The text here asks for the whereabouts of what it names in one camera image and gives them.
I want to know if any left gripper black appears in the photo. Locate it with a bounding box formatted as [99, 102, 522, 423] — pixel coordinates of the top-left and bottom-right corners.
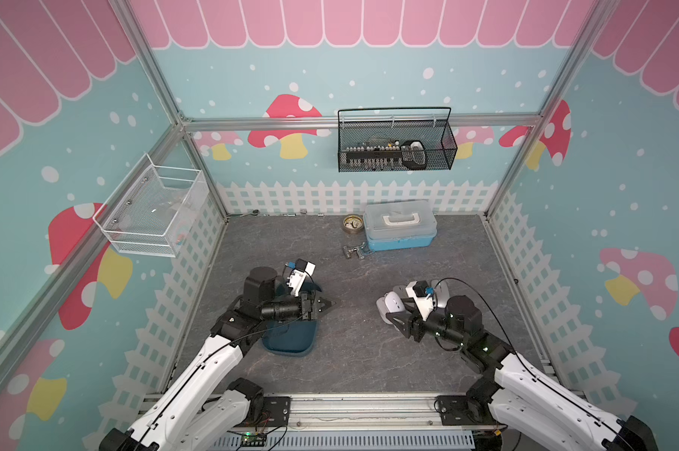
[262, 290, 341, 321]

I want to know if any white mouse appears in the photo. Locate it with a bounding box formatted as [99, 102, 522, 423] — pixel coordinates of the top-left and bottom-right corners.
[376, 291, 405, 325]

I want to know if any dark teal storage box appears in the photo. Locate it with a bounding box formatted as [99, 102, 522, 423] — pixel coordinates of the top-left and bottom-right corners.
[261, 281, 324, 359]

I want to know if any silver mouse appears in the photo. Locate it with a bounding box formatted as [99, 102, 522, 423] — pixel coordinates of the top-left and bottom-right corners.
[433, 280, 450, 309]

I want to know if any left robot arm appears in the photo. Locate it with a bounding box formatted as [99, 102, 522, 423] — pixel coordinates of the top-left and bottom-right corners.
[99, 267, 337, 450]

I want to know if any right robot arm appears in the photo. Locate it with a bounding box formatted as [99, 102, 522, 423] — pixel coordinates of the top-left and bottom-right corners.
[376, 292, 658, 450]

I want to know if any blue storage case clear lid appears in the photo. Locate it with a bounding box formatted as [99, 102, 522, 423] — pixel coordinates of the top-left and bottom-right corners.
[363, 200, 437, 252]

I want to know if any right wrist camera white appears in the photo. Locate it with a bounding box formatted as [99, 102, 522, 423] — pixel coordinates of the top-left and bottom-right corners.
[405, 281, 437, 321]

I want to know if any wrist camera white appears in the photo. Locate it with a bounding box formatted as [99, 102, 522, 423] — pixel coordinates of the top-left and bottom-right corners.
[405, 281, 437, 321]
[284, 259, 318, 298]

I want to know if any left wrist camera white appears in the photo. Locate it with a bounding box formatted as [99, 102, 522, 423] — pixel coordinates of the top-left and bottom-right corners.
[284, 259, 318, 298]

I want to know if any metal ball valve blue handle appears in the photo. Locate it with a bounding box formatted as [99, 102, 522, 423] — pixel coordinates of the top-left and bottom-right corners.
[343, 242, 371, 259]

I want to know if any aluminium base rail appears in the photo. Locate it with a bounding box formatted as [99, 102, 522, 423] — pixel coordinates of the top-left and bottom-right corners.
[130, 393, 594, 451]

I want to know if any socket set rail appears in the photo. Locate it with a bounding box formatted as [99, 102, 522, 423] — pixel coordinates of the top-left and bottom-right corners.
[339, 146, 428, 171]

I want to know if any black wire mesh basket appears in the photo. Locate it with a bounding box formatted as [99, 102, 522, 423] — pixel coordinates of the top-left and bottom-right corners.
[337, 106, 458, 172]

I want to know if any white wire basket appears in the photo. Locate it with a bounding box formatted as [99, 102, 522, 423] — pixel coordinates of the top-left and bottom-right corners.
[93, 154, 209, 257]

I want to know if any aluminium corner post left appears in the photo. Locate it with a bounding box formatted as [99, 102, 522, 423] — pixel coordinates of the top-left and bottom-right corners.
[109, 0, 229, 225]

